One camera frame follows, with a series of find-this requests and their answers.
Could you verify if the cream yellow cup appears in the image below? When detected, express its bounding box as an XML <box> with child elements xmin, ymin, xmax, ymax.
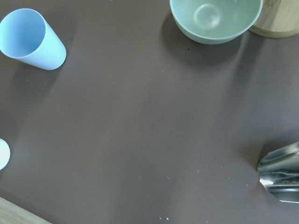
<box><xmin>0</xmin><ymin>139</ymin><xmax>10</xmax><ymax>170</ymax></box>

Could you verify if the light blue cup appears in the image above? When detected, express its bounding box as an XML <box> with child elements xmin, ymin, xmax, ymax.
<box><xmin>0</xmin><ymin>8</ymin><xmax>66</xmax><ymax>70</ymax></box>

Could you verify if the bamboo cutting board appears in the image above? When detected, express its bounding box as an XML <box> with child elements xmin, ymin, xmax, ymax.
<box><xmin>0</xmin><ymin>197</ymin><xmax>51</xmax><ymax>224</ymax></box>

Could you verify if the steel scoop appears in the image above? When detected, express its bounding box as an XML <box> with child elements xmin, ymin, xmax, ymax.
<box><xmin>257</xmin><ymin>142</ymin><xmax>299</xmax><ymax>203</ymax></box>

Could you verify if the mint green bowl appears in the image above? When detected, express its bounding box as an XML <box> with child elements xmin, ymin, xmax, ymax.
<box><xmin>169</xmin><ymin>0</ymin><xmax>263</xmax><ymax>44</ymax></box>

